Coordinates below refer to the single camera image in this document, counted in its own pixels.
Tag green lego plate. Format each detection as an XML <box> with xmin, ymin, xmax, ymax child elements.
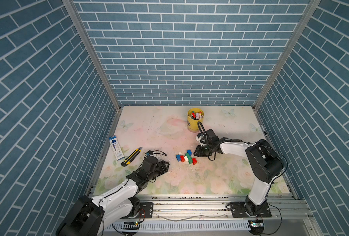
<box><xmin>186</xmin><ymin>153</ymin><xmax>193</xmax><ymax>164</ymax></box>

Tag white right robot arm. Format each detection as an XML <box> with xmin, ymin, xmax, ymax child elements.
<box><xmin>194</xmin><ymin>122</ymin><xmax>284</xmax><ymax>217</ymax></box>

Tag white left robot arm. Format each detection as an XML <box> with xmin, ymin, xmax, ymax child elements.
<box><xmin>56</xmin><ymin>155</ymin><xmax>170</xmax><ymax>236</ymax></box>

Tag yellow black utility knife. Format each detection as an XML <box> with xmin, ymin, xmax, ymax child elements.
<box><xmin>121</xmin><ymin>147</ymin><xmax>142</xmax><ymax>167</ymax></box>

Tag markers in cup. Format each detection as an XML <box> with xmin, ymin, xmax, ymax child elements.
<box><xmin>188</xmin><ymin>111</ymin><xmax>204</xmax><ymax>120</ymax></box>

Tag yellow cup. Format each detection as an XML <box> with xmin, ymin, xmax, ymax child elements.
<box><xmin>187</xmin><ymin>108</ymin><xmax>205</xmax><ymax>132</ymax></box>

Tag white blue pen box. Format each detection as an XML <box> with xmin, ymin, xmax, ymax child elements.
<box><xmin>109</xmin><ymin>135</ymin><xmax>124</xmax><ymax>161</ymax></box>

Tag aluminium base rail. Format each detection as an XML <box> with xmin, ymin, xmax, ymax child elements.
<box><xmin>97</xmin><ymin>193</ymin><xmax>311</xmax><ymax>234</ymax></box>

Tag aluminium corner post right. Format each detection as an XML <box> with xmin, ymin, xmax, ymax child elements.
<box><xmin>253</xmin><ymin>0</ymin><xmax>321</xmax><ymax>113</ymax></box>

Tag aluminium corner post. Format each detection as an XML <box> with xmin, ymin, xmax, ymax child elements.
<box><xmin>62</xmin><ymin>0</ymin><xmax>121</xmax><ymax>113</ymax></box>
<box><xmin>253</xmin><ymin>0</ymin><xmax>321</xmax><ymax>113</ymax></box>

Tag aluminium corner post left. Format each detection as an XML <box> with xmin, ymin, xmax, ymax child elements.
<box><xmin>62</xmin><ymin>0</ymin><xmax>121</xmax><ymax>113</ymax></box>

